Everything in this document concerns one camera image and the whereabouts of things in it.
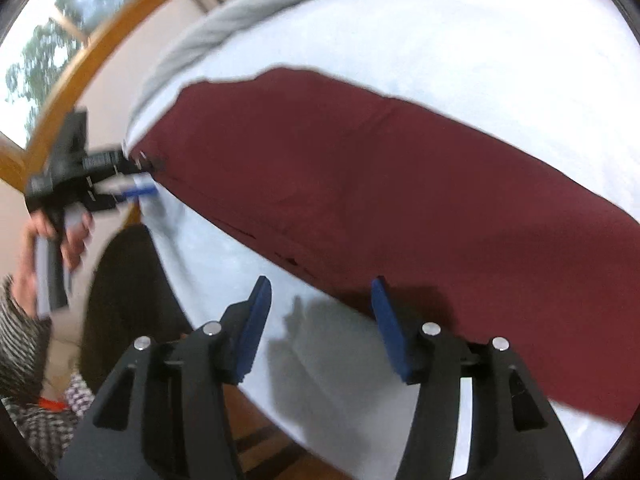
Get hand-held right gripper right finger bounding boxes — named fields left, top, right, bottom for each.
left=370, top=276, right=586, bottom=480

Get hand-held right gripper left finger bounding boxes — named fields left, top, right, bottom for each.
left=57, top=275, right=274, bottom=480

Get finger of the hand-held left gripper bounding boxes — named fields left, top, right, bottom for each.
left=119, top=148, right=167, bottom=176
left=95, top=180, right=159, bottom=212

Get maroon pants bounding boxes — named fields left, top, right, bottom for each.
left=124, top=66, right=640, bottom=427

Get person's left forearm striped sleeve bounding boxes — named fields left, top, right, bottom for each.
left=0, top=274, right=55, bottom=403

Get person's left hand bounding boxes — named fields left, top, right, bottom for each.
left=11, top=210, right=97, bottom=318

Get dark cloth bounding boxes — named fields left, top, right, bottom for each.
left=80, top=224, right=193, bottom=397

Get grey duvet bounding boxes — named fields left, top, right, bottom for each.
left=127, top=0, right=576, bottom=131

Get window pane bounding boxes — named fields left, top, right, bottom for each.
left=0, top=0, right=173, bottom=148

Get person's checked clothing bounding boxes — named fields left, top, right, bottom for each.
left=0, top=372, right=97, bottom=466

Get bed with light blue sheet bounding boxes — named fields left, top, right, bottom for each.
left=122, top=0, right=640, bottom=480

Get wooden window frame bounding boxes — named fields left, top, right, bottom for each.
left=0, top=0, right=183, bottom=186

